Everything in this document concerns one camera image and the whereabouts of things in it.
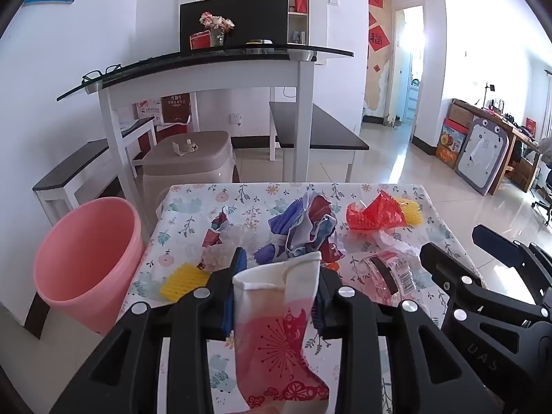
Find grey drawing board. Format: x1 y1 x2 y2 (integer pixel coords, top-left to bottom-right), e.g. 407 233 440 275
455 116 510 197

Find wooden desk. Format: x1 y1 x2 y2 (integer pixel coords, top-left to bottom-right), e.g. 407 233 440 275
451 98 552 193

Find brown paper bag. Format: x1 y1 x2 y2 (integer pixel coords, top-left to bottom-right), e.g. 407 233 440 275
161 94 193 126

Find short black-top white bench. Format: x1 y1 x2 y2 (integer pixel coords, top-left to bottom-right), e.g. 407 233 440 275
268 101 371 182

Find glass vase with flowers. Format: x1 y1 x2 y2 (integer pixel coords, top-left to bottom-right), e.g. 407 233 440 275
199 12 236 47

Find clear crumpled plastic wrap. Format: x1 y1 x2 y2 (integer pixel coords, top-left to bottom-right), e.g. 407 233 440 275
200 224 259 272
373 228 419 255

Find red plastic bag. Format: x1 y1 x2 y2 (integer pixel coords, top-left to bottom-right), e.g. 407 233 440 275
345 190 408 231

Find white red carton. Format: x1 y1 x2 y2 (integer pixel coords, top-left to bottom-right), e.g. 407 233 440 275
137 100 164 121

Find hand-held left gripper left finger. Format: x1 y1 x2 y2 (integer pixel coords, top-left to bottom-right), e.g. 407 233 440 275
49 247 248 414

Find black eyeglasses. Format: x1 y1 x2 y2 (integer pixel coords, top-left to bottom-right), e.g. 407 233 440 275
82 65 122 83

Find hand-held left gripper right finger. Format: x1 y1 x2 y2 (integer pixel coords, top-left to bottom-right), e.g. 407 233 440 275
314 265 501 414

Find floral tablecloth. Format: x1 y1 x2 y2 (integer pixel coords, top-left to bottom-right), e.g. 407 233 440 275
116 182 488 414

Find pink plastic bucket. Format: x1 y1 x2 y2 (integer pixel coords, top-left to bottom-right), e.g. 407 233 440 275
33 197 145 336

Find long black-top white bench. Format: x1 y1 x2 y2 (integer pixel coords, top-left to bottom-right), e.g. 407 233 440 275
32 116 158 227

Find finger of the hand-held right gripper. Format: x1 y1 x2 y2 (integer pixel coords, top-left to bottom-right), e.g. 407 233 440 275
471 223 552 303
419 242 543 342

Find white glass-top table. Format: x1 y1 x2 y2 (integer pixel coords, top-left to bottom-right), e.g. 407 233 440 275
56 45 354 234

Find clear plastic wrapper with label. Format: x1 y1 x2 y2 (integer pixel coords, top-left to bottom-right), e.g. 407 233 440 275
351 250 417 307

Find large red paper decoration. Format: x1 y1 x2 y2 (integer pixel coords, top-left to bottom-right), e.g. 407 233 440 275
368 26 391 52

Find beige plastic stool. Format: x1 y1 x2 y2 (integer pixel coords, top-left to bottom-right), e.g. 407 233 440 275
142 130 236 225

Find yellow foam net sleeve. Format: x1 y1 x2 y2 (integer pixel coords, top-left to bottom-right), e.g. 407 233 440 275
159 263 210 300

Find purple cloth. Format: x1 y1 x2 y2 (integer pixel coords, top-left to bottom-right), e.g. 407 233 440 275
254 196 311 266

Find black monitor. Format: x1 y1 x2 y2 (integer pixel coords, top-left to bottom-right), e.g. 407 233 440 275
180 0 289 52

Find red blue printed wrapper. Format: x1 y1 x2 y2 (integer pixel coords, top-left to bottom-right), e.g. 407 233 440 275
302 192 346 265
203 207 234 251

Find fruit print cardboard box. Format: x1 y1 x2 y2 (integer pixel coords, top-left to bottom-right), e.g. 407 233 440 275
435 118 469 169

